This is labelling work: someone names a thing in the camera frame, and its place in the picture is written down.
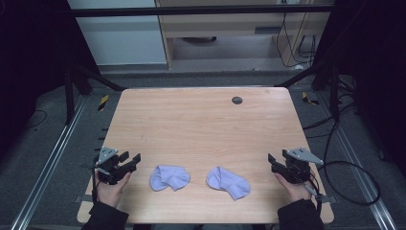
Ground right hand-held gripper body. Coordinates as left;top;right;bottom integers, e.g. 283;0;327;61
273;147;325;185

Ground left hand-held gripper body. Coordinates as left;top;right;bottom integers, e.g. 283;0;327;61
92;146;132;186

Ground light purple sock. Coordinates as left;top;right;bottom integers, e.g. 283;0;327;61
205;166;252;202
149;164;192;193

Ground person's right hand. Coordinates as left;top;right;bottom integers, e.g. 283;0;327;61
274;172;316;204

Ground person's left hand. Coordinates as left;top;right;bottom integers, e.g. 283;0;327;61
94;170;132;209

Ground yellow black striped tape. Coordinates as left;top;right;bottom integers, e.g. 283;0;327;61
301;91;320;106
97;94;110;113

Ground black metal stand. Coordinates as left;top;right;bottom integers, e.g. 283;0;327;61
275;60;341;123
62;62;127;127

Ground dark curtain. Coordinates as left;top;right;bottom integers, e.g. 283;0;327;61
0;0;102;161
314;0;406;180

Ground white cabinet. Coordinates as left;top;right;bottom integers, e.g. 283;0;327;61
67;0;169;67

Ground light wooden desk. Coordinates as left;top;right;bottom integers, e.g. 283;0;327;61
154;0;331;71

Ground black gripper cable grey plug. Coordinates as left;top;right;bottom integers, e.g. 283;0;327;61
301;173;324;215

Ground grey table bracket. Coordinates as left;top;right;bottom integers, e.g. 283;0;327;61
317;195;338;205
74;194;94;204

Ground black looped floor cable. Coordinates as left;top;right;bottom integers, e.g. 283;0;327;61
302;102;382;207

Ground silver metal floor rail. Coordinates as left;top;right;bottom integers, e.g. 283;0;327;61
317;92;400;230
9;95;88;230

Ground thin black floor cable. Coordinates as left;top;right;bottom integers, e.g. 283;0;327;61
23;109;48;130

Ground black hanging cables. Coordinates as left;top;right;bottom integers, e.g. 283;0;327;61
275;11;318;69

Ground black horizontal frame bar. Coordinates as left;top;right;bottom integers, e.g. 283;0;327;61
69;4;334;18

